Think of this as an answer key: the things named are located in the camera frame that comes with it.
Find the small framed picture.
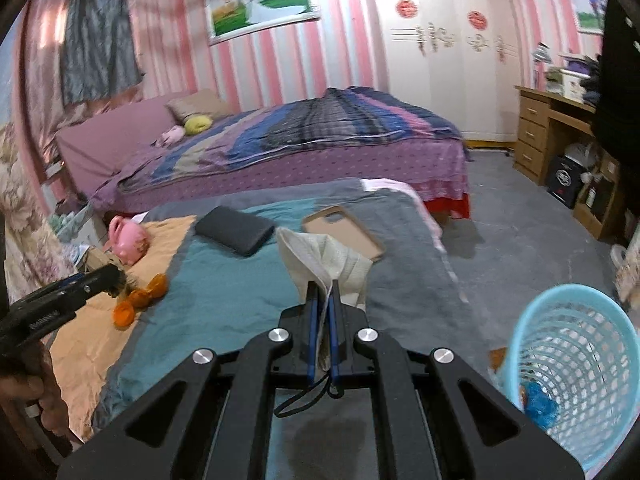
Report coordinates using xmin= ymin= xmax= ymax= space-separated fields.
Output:
xmin=570 ymin=0 xmax=608 ymax=36

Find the white face mask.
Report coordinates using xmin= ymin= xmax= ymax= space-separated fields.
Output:
xmin=274 ymin=227 xmax=373 ymax=418

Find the black box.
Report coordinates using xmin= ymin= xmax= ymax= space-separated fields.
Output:
xmin=546 ymin=155 xmax=586 ymax=208

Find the brown paper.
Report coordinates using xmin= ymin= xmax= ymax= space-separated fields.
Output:
xmin=82 ymin=247 xmax=126 ymax=296

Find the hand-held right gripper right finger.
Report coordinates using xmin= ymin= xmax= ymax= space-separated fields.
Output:
xmin=327 ymin=280 xmax=586 ymax=480

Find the striped purple blue quilt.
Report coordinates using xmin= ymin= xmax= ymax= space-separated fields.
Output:
xmin=120 ymin=86 xmax=463 ymax=193

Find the beige phone case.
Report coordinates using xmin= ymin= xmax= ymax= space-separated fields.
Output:
xmin=301 ymin=204 xmax=386 ymax=263

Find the person's left hand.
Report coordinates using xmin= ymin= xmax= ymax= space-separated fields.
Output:
xmin=0 ymin=345 xmax=71 ymax=441

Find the floral curtain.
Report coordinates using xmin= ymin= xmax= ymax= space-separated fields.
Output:
xmin=0 ymin=125 xmax=71 ymax=311

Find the purple bag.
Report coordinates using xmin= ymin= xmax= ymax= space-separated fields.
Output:
xmin=562 ymin=52 xmax=601 ymax=81

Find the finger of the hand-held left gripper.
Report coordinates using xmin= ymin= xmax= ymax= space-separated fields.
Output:
xmin=10 ymin=263 xmax=126 ymax=321
xmin=47 ymin=272 xmax=93 ymax=293

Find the pink plush toy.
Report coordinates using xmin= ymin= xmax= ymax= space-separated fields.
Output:
xmin=154 ymin=125 xmax=185 ymax=148

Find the yellow-green plush toy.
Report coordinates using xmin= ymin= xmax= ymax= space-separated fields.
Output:
xmin=182 ymin=112 xmax=215 ymax=136

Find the brown pillow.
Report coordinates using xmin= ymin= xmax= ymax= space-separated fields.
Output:
xmin=166 ymin=89 xmax=231 ymax=123

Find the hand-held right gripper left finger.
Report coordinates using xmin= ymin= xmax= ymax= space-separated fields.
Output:
xmin=57 ymin=280 xmax=323 ymax=480

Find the pink white cloth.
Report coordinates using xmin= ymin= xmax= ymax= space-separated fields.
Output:
xmin=360 ymin=177 xmax=446 ymax=253

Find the wooden desk with drawers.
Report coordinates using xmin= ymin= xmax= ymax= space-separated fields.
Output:
xmin=514 ymin=85 xmax=626 ymax=241

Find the white wardrobe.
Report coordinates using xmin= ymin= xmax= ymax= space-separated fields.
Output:
xmin=365 ymin=0 xmax=523 ymax=143

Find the light blue plastic item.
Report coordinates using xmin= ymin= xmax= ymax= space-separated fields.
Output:
xmin=50 ymin=212 xmax=96 ymax=241

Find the black textured phone case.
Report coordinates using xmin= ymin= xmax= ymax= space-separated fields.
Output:
xmin=194 ymin=205 xmax=277 ymax=258

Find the pink curtain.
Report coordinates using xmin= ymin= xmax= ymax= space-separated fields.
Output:
xmin=20 ymin=0 xmax=151 ymax=161

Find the purple bed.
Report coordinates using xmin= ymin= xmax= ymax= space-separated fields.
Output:
xmin=55 ymin=87 xmax=473 ymax=221

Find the light blue plastic basket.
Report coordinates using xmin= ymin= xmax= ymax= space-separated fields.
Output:
xmin=502 ymin=284 xmax=638 ymax=473

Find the desk lamp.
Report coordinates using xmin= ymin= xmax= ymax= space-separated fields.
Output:
xmin=531 ymin=42 xmax=553 ymax=91

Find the grey hanging cloth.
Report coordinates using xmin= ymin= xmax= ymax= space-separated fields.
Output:
xmin=60 ymin=0 xmax=143 ymax=106

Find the pink pig toy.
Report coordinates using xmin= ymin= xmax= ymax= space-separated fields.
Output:
xmin=107 ymin=215 xmax=150 ymax=266

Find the white box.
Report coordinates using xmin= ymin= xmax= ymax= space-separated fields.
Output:
xmin=557 ymin=70 xmax=591 ymax=101

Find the black garment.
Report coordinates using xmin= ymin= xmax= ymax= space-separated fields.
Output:
xmin=592 ymin=0 xmax=640 ymax=171

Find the blue plastic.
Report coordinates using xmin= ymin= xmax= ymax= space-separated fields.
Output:
xmin=522 ymin=382 xmax=557 ymax=428

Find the framed wedding picture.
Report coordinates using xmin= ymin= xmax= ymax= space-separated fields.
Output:
xmin=204 ymin=0 xmax=322 ymax=47

